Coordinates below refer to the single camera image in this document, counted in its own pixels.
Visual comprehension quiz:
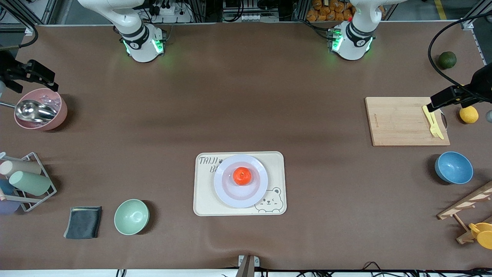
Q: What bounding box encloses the purple cup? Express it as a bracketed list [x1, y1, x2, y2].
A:
[0, 200, 20, 215]

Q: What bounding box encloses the wooden rack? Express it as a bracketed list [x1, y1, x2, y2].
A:
[437, 181, 492, 245]

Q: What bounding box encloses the wooden cutting board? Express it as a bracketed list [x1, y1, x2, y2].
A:
[365, 97, 450, 147]

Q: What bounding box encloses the dark grey folded cloth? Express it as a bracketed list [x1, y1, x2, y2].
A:
[63, 206, 102, 240]

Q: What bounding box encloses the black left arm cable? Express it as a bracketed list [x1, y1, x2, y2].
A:
[428, 12, 492, 95]

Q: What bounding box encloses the light green bowl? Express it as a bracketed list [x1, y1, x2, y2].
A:
[114, 199, 150, 235]

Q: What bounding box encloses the black arm base cable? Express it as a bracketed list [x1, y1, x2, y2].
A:
[302, 18, 333, 41]

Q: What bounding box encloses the yellow plastic fork knife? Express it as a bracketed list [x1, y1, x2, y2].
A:
[427, 109, 445, 140]

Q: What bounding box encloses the light green cup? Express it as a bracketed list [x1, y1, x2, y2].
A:
[9, 170, 52, 196]

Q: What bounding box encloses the blue bowl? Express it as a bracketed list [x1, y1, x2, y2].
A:
[435, 151, 474, 185]

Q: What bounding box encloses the cream bear print tray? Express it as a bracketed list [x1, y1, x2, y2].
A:
[193, 151, 287, 217]

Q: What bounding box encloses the beige cup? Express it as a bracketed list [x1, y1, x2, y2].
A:
[0, 160, 42, 177]

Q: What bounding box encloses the grey wire cup rack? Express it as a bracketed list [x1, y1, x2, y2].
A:
[0, 152, 57, 212]

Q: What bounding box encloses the orange fruit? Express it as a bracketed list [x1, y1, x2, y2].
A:
[233, 166, 253, 186]

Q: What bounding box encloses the dark green round fruit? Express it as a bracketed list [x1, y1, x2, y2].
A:
[438, 51, 457, 70]

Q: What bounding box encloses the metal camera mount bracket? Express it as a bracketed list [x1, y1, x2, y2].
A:
[236, 255, 260, 277]

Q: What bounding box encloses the white socket strip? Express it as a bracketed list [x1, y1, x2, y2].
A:
[240, 13, 279, 22]

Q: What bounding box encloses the white round plate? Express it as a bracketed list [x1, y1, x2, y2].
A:
[213, 154, 269, 209]

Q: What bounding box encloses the yellow lemon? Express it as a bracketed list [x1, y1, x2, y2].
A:
[459, 105, 479, 124]

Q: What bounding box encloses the yellow cup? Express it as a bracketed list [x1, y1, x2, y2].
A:
[469, 222, 492, 250]

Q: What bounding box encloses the brown table cover sheet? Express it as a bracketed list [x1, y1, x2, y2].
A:
[0, 21, 492, 270]

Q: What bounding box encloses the pink bowl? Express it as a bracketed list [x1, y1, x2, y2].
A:
[14, 88, 68, 131]

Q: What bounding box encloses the white power strip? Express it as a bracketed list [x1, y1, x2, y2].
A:
[152, 0, 193, 23]

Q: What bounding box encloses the bag of orange items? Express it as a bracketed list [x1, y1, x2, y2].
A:
[306, 0, 354, 22]

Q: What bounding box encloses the metal scoop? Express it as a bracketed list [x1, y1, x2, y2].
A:
[0, 99, 58, 123]

